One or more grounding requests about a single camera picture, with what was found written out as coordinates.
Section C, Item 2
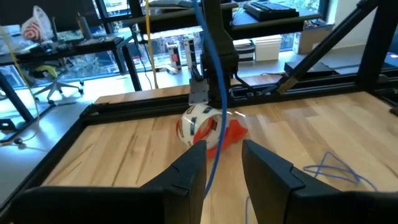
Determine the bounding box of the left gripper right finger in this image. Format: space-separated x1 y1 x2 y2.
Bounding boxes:
241 139 398 224

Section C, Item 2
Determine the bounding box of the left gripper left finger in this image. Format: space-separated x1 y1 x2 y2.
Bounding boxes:
0 139 208 224

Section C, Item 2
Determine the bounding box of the long blue cord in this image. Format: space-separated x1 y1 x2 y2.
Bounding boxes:
191 0 379 224

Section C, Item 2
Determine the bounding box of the red tape dispenser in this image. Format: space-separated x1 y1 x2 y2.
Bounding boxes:
175 104 249 159

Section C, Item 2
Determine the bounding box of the white red upright device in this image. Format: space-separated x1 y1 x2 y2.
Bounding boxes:
166 42 183 71

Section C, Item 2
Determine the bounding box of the striped box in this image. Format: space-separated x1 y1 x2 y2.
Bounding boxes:
233 39 256 63

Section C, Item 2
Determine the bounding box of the white storage box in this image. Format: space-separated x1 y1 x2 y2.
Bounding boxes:
252 34 282 62

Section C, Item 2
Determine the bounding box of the cardboard box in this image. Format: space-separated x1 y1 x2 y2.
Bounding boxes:
292 23 335 55

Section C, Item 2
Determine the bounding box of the green grey office chair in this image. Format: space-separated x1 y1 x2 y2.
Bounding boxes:
32 63 85 105

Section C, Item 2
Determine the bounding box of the black desk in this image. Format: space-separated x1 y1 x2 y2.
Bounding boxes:
0 34 144 123
130 0 324 41

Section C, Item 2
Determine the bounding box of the black keyboard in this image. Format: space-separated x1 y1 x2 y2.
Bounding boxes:
244 1 300 21

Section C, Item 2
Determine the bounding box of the black stand base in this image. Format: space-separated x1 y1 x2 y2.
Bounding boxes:
0 119 17 132

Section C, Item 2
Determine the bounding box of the white bag red bullseye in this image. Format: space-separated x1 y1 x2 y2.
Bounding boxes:
21 5 54 41

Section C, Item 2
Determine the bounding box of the long yellow cable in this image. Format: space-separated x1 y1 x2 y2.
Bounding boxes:
144 0 159 90

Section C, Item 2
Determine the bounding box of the yellow cable black plug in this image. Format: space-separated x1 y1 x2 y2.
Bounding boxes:
0 26 41 147

